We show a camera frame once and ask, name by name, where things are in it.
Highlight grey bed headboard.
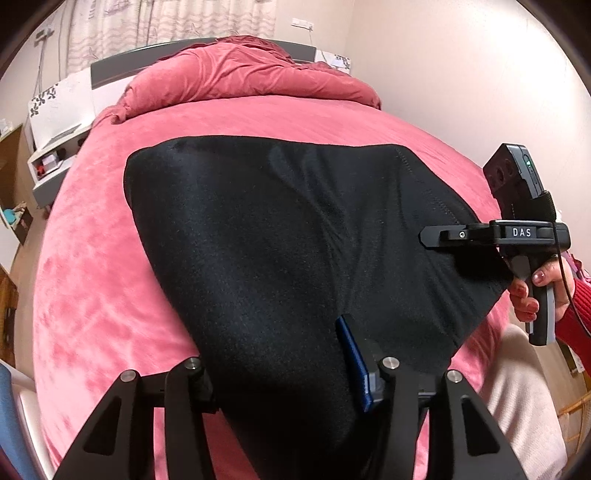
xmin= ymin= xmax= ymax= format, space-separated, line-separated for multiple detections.
xmin=91 ymin=35 xmax=317 ymax=89

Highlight white grey left nightstand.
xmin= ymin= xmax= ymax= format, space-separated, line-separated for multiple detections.
xmin=27 ymin=68 xmax=95 ymax=209

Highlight left wall power strip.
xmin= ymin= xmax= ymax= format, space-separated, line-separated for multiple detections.
xmin=34 ymin=27 xmax=54 ymax=44

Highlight blue white sofa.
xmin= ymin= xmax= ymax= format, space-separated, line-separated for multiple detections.
xmin=1 ymin=360 xmax=55 ymax=479

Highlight teal item in cabinet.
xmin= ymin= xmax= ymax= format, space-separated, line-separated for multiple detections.
xmin=3 ymin=209 xmax=17 ymax=225

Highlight person's beige trouser leg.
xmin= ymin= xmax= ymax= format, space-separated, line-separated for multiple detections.
xmin=480 ymin=324 xmax=567 ymax=479

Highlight red rumpled duvet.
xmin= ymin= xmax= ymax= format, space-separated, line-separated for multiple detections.
xmin=95 ymin=62 xmax=382 ymax=124

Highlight patterned white curtain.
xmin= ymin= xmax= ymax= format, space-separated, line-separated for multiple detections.
xmin=64 ymin=0 xmax=277 ymax=75

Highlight person's right hand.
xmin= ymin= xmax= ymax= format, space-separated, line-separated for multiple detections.
xmin=508 ymin=257 xmax=575 ymax=323

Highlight pink bed with sheet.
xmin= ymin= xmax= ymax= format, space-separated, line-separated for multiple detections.
xmin=33 ymin=96 xmax=508 ymax=479

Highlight wood and white cabinet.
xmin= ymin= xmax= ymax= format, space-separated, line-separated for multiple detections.
xmin=1 ymin=125 xmax=35 ymax=245

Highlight black embroidered pants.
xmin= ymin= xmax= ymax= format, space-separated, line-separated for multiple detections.
xmin=123 ymin=136 xmax=512 ymax=479

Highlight right wall socket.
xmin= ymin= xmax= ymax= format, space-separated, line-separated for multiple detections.
xmin=290 ymin=18 xmax=314 ymax=32

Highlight red sleeved right forearm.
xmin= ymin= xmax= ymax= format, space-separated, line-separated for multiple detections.
xmin=556 ymin=279 xmax=591 ymax=373

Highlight white right nightstand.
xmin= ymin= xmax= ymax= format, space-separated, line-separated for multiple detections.
xmin=315 ymin=49 xmax=351 ymax=75

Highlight black camera box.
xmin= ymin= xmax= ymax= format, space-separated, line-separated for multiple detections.
xmin=483 ymin=143 xmax=556 ymax=222

